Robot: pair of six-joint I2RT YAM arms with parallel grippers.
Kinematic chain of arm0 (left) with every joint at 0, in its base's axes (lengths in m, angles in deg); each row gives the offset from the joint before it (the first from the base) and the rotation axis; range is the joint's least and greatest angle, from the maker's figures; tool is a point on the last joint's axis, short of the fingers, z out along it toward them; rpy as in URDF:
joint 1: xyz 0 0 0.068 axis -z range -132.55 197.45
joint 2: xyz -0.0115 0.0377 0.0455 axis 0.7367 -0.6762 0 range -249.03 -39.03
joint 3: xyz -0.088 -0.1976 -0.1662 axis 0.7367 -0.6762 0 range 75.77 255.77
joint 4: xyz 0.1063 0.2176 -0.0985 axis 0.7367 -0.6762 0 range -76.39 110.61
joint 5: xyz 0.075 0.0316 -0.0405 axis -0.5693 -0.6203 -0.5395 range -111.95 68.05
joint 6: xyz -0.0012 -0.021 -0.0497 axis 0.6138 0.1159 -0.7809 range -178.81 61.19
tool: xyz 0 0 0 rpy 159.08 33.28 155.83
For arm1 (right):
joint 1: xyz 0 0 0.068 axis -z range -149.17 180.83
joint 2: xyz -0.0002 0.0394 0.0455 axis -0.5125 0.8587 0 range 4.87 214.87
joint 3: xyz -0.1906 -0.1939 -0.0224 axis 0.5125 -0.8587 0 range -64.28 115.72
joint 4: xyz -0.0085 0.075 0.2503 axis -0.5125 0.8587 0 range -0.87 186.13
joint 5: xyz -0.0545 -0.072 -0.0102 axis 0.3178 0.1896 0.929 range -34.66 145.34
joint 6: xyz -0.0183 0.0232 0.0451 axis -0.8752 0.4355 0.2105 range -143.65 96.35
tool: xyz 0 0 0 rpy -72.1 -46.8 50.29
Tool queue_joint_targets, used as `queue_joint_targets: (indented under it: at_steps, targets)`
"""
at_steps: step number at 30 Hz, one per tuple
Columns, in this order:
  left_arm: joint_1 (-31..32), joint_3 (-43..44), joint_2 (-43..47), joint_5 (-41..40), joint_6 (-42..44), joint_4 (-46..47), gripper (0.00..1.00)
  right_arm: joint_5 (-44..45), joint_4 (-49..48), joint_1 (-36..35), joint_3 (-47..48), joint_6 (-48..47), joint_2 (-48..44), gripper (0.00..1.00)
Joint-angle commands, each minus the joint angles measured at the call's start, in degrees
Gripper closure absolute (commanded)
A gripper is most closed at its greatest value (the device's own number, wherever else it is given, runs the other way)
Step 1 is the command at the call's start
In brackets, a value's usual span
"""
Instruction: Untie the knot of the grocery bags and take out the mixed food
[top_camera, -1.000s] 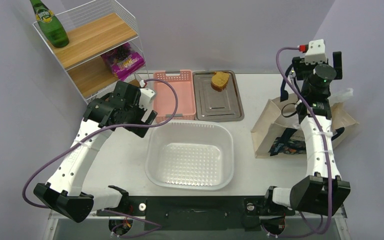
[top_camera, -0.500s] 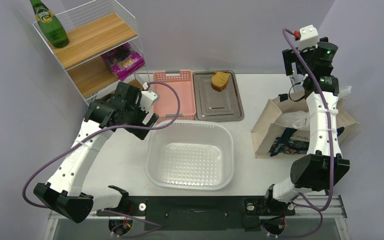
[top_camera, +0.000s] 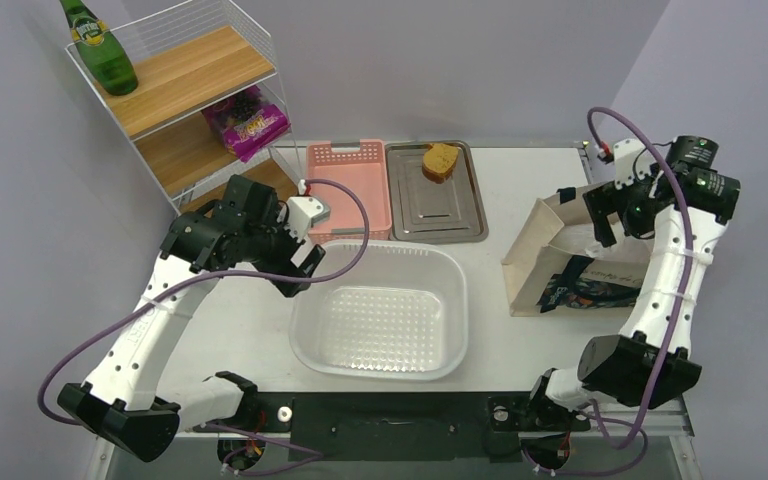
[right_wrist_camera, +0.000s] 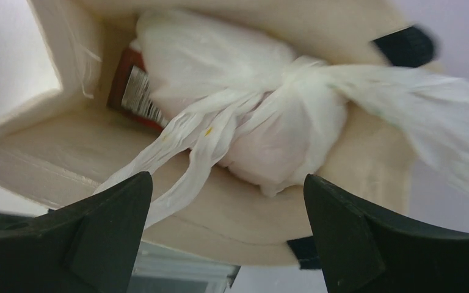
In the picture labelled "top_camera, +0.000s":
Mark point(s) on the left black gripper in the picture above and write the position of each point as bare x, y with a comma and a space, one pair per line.
276, 221

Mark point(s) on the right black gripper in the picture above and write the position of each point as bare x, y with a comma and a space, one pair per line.
631, 226

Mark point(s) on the beige canvas tote bag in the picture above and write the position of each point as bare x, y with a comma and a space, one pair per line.
546, 272

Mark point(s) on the white plastic basin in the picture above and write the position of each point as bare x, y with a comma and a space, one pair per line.
401, 313

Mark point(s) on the white plastic grocery bag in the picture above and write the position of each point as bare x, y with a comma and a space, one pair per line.
626, 249

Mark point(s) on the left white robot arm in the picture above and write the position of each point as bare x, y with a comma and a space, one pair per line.
120, 400

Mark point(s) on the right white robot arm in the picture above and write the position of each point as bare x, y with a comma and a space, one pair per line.
683, 206

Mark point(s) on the pink plastic basket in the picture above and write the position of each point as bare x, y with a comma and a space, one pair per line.
361, 167

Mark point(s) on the stainless steel tray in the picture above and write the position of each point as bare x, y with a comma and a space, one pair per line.
424, 211

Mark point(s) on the purple snack packet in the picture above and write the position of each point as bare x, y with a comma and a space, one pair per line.
246, 122

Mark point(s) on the brown bread slice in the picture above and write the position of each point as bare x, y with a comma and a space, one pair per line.
439, 161

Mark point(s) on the green glass bottle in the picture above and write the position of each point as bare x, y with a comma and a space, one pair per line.
100, 50

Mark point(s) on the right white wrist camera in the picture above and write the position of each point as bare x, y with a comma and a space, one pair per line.
632, 162

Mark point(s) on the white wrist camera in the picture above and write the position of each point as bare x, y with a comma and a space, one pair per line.
304, 213
632, 162

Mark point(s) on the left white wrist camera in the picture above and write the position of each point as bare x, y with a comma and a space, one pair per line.
304, 213

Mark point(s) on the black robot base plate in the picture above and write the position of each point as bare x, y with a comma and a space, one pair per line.
406, 426

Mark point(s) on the white wire wooden shelf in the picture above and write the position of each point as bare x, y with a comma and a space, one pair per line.
188, 57

